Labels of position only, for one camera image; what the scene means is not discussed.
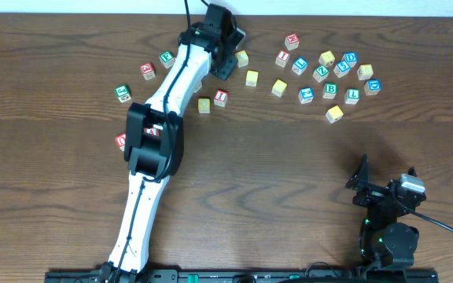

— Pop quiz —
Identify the red I block right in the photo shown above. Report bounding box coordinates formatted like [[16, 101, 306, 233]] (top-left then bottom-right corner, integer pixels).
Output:
[[275, 50, 290, 68]]

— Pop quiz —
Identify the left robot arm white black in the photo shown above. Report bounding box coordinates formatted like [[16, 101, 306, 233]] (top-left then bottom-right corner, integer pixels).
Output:
[[106, 3, 245, 282]]

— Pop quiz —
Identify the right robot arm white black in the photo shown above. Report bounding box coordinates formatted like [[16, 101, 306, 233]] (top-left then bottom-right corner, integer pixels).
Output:
[[345, 155, 426, 270]]

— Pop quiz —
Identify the yellow C block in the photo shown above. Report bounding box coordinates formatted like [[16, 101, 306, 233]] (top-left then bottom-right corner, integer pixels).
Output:
[[235, 50, 249, 68]]

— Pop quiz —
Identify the blue D block upper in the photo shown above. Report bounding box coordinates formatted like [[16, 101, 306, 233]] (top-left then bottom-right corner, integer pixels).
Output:
[[341, 52, 358, 68]]

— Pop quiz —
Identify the yellow O block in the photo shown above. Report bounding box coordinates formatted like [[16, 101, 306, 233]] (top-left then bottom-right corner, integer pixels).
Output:
[[197, 97, 211, 114], [271, 79, 288, 97]]

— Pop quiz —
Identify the red H block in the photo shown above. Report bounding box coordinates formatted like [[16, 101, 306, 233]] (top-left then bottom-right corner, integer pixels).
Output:
[[284, 33, 300, 51]]

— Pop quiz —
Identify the green B block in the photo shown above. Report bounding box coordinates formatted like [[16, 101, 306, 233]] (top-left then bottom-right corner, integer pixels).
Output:
[[322, 83, 337, 99]]

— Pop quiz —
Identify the blue d block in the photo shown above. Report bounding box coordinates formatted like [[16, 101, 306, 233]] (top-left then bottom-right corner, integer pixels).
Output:
[[341, 52, 358, 68], [364, 79, 381, 96]]

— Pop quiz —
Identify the red u block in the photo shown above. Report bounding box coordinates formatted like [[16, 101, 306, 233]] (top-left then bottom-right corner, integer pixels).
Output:
[[115, 133, 126, 151], [193, 81, 202, 93]]

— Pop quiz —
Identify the blue 5 block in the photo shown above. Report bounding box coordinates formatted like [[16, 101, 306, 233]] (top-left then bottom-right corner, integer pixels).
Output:
[[333, 61, 351, 78]]

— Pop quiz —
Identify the blue L block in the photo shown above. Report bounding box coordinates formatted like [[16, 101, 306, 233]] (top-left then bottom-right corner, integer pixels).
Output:
[[292, 57, 308, 75]]

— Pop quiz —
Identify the green L block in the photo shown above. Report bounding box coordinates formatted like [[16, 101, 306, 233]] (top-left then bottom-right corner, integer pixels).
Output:
[[344, 88, 360, 105]]

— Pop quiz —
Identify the yellow block top right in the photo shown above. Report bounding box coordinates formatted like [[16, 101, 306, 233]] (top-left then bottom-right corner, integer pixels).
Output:
[[319, 50, 335, 68]]

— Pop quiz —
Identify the yellow K block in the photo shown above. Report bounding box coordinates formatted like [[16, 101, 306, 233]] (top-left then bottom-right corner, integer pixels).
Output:
[[326, 105, 344, 123]]

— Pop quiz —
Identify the red E block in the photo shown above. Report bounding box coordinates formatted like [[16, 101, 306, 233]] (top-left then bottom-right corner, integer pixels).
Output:
[[140, 63, 156, 80]]

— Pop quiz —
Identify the red i block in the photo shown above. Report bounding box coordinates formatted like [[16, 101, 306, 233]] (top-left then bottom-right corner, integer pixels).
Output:
[[275, 50, 290, 68], [213, 90, 229, 107]]

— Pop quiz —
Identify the red A block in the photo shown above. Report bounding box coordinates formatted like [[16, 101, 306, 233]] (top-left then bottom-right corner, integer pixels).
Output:
[[144, 127, 160, 137]]

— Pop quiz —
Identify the blue 2 block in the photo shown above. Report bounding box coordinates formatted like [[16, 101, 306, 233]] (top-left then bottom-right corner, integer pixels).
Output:
[[298, 87, 315, 104]]

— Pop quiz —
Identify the green Z block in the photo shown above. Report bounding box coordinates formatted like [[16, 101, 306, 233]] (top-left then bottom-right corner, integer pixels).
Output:
[[313, 65, 330, 83]]

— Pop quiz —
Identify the red I block centre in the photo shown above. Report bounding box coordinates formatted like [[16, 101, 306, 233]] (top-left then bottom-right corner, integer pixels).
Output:
[[213, 90, 229, 107]]

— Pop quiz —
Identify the yellow 8 block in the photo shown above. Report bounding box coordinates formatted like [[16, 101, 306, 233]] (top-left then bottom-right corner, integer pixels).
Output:
[[357, 64, 374, 81]]

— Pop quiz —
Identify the green J block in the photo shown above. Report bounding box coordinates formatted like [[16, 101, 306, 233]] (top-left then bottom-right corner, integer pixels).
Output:
[[115, 85, 131, 103]]

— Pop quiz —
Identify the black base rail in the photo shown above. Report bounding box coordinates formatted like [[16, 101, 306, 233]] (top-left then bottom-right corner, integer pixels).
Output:
[[44, 269, 439, 283]]

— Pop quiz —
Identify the blue D block right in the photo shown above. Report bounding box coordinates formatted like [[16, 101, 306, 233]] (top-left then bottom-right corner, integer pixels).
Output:
[[364, 79, 381, 96]]

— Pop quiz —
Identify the yellow S block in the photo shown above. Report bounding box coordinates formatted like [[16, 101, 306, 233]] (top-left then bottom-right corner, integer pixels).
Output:
[[245, 70, 259, 87]]

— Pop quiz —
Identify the green F block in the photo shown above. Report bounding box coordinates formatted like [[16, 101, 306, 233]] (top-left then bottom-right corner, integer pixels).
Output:
[[159, 50, 175, 69]]

